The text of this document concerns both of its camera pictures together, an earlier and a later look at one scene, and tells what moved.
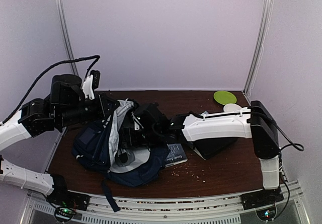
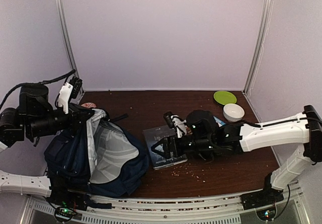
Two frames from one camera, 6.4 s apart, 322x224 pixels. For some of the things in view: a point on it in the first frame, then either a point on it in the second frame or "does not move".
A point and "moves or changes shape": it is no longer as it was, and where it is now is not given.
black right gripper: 132,143 → 167,141
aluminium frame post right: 262,38 does not move
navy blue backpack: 96,148 moves or changes shape
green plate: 224,97 does not move
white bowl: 232,107 does not move
